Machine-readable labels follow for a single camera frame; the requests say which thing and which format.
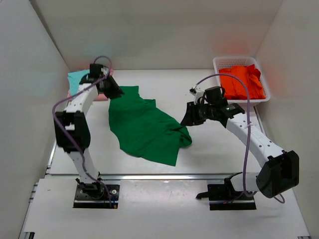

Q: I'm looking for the green t shirt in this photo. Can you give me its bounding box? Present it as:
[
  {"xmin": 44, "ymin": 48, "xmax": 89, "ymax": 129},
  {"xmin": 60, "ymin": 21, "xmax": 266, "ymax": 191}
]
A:
[{"xmin": 109, "ymin": 86, "xmax": 192, "ymax": 166}]

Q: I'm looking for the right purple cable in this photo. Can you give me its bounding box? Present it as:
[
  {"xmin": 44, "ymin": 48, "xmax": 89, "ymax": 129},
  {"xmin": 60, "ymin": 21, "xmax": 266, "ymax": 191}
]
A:
[{"xmin": 191, "ymin": 74, "xmax": 286, "ymax": 204}]

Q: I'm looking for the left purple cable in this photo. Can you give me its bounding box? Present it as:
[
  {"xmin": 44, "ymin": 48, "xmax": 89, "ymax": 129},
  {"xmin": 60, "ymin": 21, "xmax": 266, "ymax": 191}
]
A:
[{"xmin": 51, "ymin": 55, "xmax": 118, "ymax": 207}]

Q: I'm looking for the folded teal t shirt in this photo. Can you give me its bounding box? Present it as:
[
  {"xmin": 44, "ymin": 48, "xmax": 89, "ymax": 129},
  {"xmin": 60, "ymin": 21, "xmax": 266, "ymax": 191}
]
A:
[{"xmin": 67, "ymin": 70, "xmax": 90, "ymax": 96}]

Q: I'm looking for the folded pink t shirt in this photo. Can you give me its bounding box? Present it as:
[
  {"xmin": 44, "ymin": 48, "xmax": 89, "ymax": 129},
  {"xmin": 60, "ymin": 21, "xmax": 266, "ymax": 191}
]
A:
[{"xmin": 67, "ymin": 91, "xmax": 109, "ymax": 101}]

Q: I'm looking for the white plastic basket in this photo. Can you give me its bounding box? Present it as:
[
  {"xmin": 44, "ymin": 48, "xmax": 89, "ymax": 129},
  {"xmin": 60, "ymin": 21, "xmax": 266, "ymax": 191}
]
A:
[{"xmin": 213, "ymin": 56, "xmax": 270, "ymax": 106}]

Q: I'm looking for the orange t shirt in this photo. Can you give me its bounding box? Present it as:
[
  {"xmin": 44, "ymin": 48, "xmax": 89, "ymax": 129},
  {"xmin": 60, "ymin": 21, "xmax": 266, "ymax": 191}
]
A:
[{"xmin": 219, "ymin": 64, "xmax": 266, "ymax": 100}]

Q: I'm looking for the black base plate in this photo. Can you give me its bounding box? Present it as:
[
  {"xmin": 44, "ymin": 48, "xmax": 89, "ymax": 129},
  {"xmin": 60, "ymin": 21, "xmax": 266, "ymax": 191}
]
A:
[
  {"xmin": 207, "ymin": 184, "xmax": 257, "ymax": 211},
  {"xmin": 73, "ymin": 184, "xmax": 120, "ymax": 209}
]

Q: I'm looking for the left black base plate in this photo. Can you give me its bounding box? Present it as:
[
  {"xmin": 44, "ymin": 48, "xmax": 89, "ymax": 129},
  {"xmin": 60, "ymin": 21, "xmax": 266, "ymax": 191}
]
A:
[{"xmin": 73, "ymin": 184, "xmax": 120, "ymax": 209}]

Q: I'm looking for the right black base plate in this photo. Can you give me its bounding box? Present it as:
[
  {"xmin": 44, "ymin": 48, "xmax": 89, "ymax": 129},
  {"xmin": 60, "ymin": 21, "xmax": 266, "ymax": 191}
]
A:
[{"xmin": 207, "ymin": 184, "xmax": 257, "ymax": 211}]

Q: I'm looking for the aluminium rail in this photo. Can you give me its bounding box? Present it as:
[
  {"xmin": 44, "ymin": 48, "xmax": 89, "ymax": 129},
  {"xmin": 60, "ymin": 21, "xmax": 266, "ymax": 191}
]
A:
[{"xmin": 47, "ymin": 173, "xmax": 281, "ymax": 181}]

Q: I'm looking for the purple cable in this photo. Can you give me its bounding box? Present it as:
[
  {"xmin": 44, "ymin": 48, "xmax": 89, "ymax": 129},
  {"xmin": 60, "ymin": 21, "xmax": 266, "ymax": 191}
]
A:
[
  {"xmin": 191, "ymin": 74, "xmax": 286, "ymax": 204},
  {"xmin": 51, "ymin": 55, "xmax": 118, "ymax": 207}
]

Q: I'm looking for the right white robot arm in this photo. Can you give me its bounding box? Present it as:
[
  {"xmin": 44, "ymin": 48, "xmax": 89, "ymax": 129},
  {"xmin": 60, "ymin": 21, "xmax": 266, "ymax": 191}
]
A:
[{"xmin": 181, "ymin": 87, "xmax": 300, "ymax": 200}]

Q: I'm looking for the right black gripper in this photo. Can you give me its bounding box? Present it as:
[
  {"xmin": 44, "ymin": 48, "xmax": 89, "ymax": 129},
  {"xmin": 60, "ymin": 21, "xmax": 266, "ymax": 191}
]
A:
[{"xmin": 180, "ymin": 102, "xmax": 214, "ymax": 127}]

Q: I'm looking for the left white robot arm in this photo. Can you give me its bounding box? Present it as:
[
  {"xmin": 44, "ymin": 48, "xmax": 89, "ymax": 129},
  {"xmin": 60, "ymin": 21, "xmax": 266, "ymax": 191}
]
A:
[{"xmin": 52, "ymin": 63, "xmax": 124, "ymax": 200}]

